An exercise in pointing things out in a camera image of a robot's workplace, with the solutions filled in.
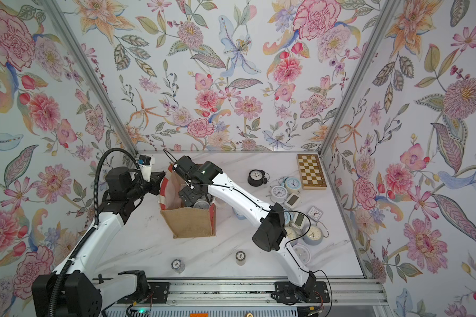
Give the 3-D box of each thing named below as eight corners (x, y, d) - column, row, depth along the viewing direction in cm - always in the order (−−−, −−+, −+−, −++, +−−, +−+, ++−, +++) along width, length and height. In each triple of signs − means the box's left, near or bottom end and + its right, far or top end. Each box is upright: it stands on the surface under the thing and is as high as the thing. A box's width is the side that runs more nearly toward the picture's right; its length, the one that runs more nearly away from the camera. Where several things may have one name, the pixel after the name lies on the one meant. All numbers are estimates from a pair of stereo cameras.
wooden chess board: (302, 190, 107) (304, 186, 104) (294, 157, 122) (296, 153, 119) (327, 190, 107) (330, 186, 104) (316, 157, 122) (318, 153, 119)
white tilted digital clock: (284, 203, 102) (285, 200, 99) (291, 195, 105) (292, 191, 102) (292, 209, 100) (294, 205, 97) (299, 200, 103) (300, 197, 100)
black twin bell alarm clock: (247, 186, 107) (248, 182, 104) (247, 173, 113) (247, 169, 110) (269, 186, 107) (270, 182, 104) (267, 173, 113) (268, 169, 110)
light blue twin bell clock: (283, 195, 104) (285, 191, 100) (281, 182, 109) (282, 177, 106) (301, 195, 104) (303, 191, 100) (297, 182, 109) (299, 177, 106)
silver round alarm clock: (271, 203, 100) (272, 199, 97) (269, 190, 106) (270, 185, 103) (287, 203, 100) (288, 199, 97) (284, 190, 106) (285, 185, 103)
